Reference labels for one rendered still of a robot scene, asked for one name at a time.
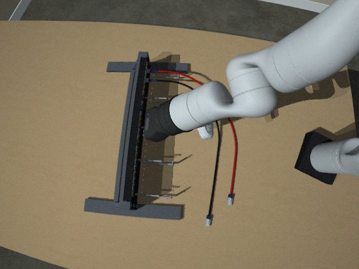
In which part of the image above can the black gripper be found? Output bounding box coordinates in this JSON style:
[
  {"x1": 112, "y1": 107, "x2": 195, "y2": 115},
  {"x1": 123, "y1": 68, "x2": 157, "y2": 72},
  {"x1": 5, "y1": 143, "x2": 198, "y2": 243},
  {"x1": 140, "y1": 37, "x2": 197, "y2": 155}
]
[{"x1": 143, "y1": 90, "x2": 213, "y2": 142}]

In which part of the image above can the grey cable plug with dark blue boot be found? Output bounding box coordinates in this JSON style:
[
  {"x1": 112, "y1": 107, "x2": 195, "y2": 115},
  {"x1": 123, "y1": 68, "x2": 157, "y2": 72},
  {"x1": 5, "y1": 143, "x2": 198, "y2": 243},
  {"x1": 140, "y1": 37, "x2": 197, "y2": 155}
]
[{"x1": 228, "y1": 194, "x2": 233, "y2": 205}]

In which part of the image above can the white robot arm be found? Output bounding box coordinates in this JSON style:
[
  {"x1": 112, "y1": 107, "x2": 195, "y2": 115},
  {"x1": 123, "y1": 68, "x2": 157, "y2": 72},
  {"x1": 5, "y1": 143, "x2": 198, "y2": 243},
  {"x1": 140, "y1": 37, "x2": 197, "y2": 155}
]
[{"x1": 187, "y1": 0, "x2": 359, "y2": 177}]

